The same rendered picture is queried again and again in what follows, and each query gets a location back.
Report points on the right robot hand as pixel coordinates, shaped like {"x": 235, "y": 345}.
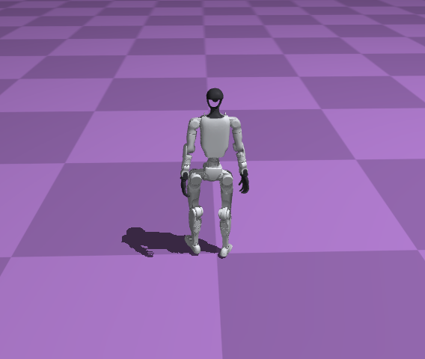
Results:
{"x": 245, "y": 182}

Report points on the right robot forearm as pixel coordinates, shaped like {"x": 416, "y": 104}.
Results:
{"x": 241, "y": 160}

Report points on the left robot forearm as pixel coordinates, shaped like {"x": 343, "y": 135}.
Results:
{"x": 186, "y": 161}

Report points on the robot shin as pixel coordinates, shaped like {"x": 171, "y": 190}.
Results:
{"x": 225, "y": 229}
{"x": 195, "y": 225}

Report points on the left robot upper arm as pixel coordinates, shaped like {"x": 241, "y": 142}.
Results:
{"x": 194, "y": 124}

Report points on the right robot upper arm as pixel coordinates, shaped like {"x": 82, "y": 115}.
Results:
{"x": 237, "y": 133}

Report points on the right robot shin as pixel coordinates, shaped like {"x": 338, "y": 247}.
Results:
{"x": 225, "y": 229}

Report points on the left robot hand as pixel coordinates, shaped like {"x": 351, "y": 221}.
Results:
{"x": 183, "y": 183}

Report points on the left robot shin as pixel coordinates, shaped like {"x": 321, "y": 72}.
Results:
{"x": 195, "y": 225}

